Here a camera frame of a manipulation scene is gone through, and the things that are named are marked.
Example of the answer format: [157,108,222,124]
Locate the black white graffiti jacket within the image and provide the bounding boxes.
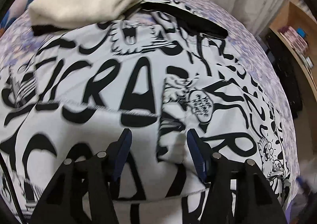
[1,0,292,223]

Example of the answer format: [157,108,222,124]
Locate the purple cat print blanket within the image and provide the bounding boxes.
[0,0,298,140]

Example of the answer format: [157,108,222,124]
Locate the black folded garment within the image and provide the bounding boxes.
[31,25,67,37]

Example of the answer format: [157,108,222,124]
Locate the pink drawer boxes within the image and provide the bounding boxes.
[278,26,308,54]

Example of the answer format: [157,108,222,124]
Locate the wooden shelf unit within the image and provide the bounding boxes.
[269,2,316,96]

